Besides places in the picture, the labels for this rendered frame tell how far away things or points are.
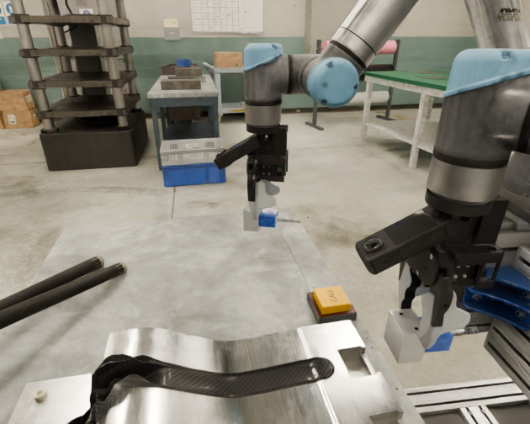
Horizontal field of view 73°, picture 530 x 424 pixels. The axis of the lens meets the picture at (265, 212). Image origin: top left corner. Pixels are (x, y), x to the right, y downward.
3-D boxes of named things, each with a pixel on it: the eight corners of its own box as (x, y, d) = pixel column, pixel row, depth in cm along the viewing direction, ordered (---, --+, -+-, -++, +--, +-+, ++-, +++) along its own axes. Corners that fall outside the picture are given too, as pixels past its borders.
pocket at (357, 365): (362, 362, 57) (364, 345, 55) (378, 391, 52) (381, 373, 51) (335, 367, 56) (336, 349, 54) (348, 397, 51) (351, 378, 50)
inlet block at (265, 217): (300, 225, 88) (301, 205, 85) (299, 235, 83) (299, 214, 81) (247, 221, 90) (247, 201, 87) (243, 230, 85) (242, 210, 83)
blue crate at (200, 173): (223, 169, 394) (222, 150, 384) (226, 183, 357) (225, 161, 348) (166, 173, 384) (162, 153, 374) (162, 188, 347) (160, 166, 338)
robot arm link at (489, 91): (544, 51, 30) (440, 49, 35) (506, 176, 35) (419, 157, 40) (561, 49, 35) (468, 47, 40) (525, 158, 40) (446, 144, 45)
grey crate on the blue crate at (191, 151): (222, 151, 384) (221, 137, 378) (225, 163, 348) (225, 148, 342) (163, 154, 374) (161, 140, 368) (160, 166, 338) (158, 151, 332)
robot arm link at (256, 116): (241, 105, 71) (249, 99, 78) (241, 129, 73) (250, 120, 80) (278, 107, 70) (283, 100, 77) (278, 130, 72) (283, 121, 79)
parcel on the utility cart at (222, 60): (238, 70, 606) (237, 51, 594) (243, 71, 578) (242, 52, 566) (214, 70, 595) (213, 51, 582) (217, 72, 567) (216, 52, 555)
